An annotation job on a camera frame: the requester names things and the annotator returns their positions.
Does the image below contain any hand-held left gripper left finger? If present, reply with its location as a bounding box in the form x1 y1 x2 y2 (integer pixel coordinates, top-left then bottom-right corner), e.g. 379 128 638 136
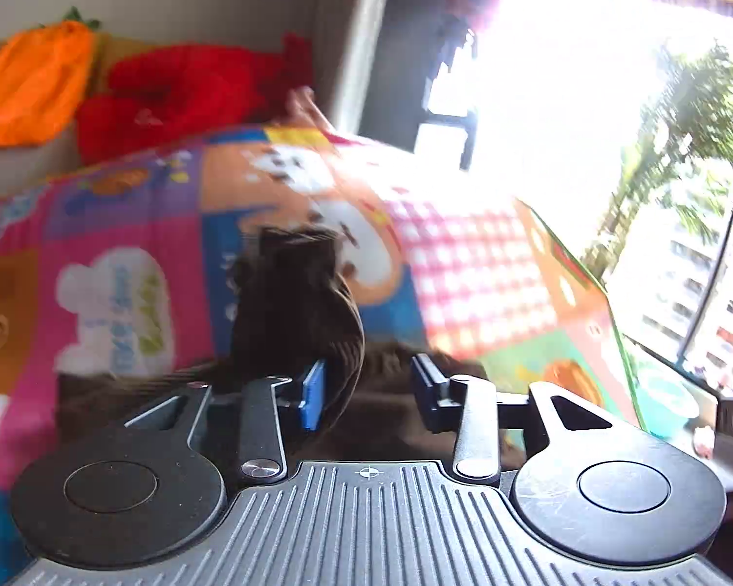
125 359 328 484

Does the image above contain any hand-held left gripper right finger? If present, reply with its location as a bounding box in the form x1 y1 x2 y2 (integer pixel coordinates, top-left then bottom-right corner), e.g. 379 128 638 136
410 354 633 481

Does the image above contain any dark brown garment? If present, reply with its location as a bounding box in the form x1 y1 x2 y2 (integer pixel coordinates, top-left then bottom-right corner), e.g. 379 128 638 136
57 226 526 466

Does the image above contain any teal bowl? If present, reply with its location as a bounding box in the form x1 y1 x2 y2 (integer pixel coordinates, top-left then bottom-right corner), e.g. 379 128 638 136
635 372 701 438

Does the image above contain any colourful printed blanket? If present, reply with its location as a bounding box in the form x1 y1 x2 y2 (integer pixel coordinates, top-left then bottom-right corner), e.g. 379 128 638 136
0 125 648 586

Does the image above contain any green tree outside window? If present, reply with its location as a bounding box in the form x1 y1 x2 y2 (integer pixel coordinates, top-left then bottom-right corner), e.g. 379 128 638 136
580 37 733 285

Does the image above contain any red plush toy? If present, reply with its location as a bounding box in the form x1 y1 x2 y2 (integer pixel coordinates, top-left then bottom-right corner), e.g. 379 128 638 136
75 32 316 164

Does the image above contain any orange pumpkin plush toy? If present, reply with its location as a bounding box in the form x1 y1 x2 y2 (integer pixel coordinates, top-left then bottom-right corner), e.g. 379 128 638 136
0 7 102 151

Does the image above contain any dark window frame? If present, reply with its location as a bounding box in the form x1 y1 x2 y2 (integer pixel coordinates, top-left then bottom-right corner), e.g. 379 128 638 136
366 0 483 172

